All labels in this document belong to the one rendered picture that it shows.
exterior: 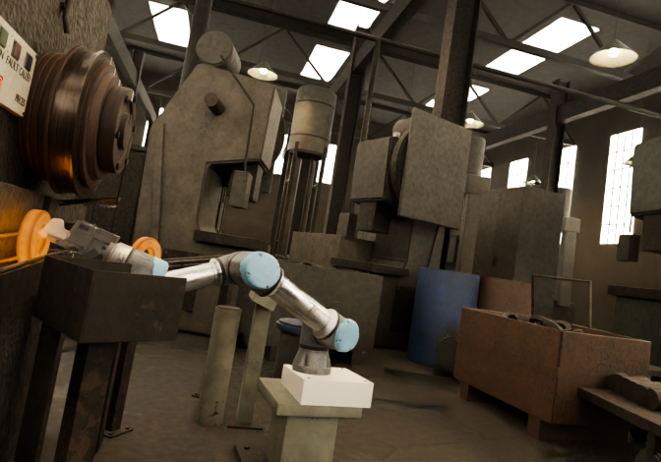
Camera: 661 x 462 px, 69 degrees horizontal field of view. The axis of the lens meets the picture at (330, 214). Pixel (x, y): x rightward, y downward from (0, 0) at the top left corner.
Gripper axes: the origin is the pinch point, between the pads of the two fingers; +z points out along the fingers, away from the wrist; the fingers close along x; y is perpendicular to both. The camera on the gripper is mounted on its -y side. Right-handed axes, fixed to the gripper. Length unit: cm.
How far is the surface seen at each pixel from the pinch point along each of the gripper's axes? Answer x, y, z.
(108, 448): -48, -69, -41
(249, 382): -82, -38, -86
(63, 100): 1.2, 35.3, 8.9
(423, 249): -337, 90, -250
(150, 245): -66, 3, -21
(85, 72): -0.5, 45.4, 8.1
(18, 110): 4.1, 27.6, 16.4
